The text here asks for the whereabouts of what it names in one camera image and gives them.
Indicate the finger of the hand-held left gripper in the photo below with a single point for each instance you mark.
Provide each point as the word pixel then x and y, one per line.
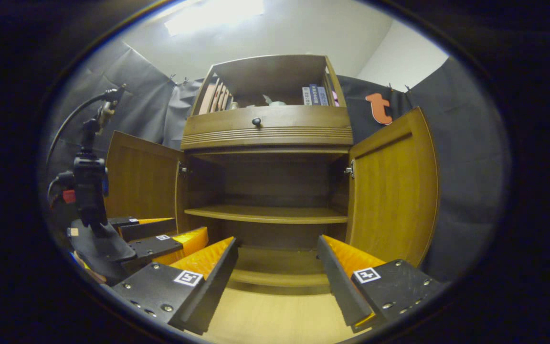
pixel 146 228
pixel 155 247

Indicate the small white cup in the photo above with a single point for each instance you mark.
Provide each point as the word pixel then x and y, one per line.
pixel 276 102

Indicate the wooden drawer with black knob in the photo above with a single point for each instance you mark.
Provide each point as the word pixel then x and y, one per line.
pixel 280 126

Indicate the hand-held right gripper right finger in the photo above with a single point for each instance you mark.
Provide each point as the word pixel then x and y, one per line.
pixel 339 282

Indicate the wooden cabinet door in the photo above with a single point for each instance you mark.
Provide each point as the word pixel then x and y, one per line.
pixel 394 191
pixel 141 181

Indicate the white spine book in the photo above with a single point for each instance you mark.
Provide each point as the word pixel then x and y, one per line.
pixel 306 95

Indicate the wooden double-door shoe cabinet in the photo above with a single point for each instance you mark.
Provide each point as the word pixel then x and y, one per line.
pixel 270 177

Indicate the light blue book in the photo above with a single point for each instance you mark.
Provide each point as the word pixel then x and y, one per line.
pixel 323 95

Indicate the black backdrop cloth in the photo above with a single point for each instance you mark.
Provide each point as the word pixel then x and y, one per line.
pixel 470 167

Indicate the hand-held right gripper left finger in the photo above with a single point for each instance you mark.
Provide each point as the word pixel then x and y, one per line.
pixel 217 282

